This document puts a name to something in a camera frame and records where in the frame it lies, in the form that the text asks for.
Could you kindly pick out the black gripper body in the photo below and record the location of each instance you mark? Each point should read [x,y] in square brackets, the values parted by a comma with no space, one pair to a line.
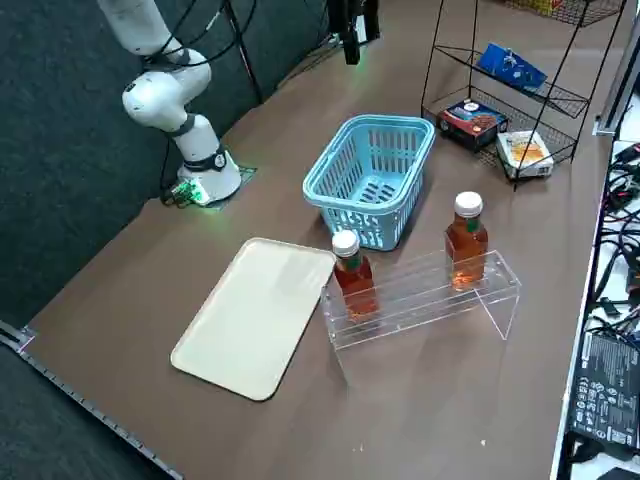
[352,9]

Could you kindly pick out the blue Oreo cookie box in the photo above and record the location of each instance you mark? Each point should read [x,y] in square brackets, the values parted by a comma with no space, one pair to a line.
[520,75]

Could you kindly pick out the amber tea bottle white cap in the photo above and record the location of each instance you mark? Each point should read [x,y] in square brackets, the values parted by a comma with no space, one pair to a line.
[467,245]
[356,280]

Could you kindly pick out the light blue plastic shopping basket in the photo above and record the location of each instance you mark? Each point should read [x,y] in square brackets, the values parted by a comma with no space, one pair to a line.
[315,194]

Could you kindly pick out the clear acrylic step shelf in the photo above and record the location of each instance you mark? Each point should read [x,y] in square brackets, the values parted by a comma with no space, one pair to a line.
[425,295]

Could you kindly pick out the black stand pole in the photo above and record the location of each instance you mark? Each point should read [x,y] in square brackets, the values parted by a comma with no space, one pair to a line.
[252,75]

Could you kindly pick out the dark chocolate cookie box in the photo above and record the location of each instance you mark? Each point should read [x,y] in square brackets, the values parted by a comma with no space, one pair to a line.
[470,125]

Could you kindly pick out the yellow wafer box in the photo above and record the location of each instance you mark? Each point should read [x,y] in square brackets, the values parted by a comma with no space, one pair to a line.
[540,4]

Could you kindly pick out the white cracker box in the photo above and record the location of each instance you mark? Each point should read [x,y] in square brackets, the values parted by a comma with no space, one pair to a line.
[525,155]

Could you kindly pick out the cream plastic tray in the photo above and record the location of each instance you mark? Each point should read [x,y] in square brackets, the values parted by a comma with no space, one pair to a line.
[250,320]

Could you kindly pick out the black labelled power adapter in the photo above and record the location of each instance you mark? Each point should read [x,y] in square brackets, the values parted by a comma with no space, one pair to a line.
[605,390]

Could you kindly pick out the aluminium camera post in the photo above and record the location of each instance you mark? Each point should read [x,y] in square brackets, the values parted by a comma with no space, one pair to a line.
[612,107]

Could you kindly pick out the aluminium edge rail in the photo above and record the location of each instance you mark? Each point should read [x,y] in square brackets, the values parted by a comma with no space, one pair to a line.
[15,336]

